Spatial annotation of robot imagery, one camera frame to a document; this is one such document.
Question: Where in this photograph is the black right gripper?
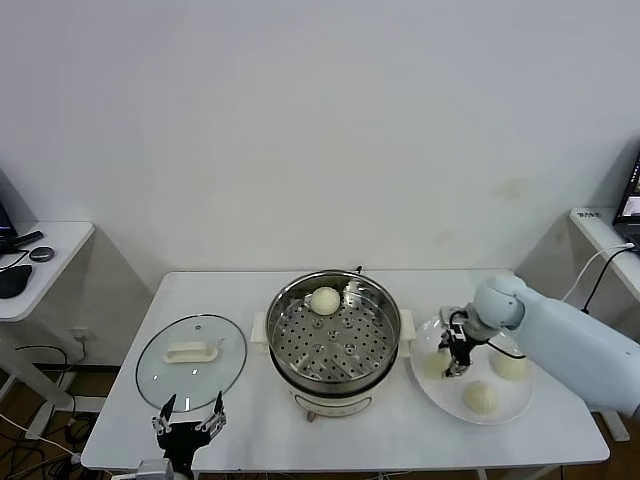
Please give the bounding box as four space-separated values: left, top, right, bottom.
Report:
440 332 475 378

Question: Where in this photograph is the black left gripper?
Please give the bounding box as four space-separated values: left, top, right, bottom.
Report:
151 390 228 477

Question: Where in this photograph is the white steamed baozi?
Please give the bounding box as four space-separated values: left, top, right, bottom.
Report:
422 353 451 382
309 286 342 317
489 349 529 382
462 380 500 416

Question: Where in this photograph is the glass pot lid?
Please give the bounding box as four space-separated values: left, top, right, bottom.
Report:
135 313 249 414

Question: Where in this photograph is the steel steamer basket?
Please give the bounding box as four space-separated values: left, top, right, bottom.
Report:
251 270 416 396

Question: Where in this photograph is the white round plate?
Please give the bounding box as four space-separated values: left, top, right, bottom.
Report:
409 313 535 427

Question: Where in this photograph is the cream electric cooking pot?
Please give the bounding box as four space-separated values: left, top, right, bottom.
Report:
269 344 401 424

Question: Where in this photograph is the white side desk with laptop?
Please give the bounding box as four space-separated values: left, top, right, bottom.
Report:
569 207 640 444

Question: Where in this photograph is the white side desk with monitor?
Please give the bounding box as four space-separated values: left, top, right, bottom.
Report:
0 221 96 441

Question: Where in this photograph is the black remote control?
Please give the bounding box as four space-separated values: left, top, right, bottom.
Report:
6 230 46 250

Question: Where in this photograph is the open laptop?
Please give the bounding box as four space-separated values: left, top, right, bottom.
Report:
613 147 640 251

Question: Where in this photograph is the black computer monitor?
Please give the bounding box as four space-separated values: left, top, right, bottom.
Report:
0 167 20 240

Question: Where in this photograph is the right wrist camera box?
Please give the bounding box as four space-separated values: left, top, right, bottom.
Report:
439 306 469 342

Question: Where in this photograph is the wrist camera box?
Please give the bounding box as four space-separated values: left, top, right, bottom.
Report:
439 306 469 342
136 458 174 480

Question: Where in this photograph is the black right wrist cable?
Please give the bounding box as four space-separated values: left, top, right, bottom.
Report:
485 338 527 361

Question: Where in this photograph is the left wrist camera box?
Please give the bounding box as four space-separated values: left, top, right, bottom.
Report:
136 458 174 480

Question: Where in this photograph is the white wall socket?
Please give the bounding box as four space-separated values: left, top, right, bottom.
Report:
69 327 92 364

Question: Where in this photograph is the black floor cable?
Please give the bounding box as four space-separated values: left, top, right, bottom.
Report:
13 344 77 381

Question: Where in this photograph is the white charging cable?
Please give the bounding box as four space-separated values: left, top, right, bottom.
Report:
559 243 634 304

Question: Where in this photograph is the black cable with adapter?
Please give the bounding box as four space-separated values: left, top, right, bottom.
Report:
582 244 640 316

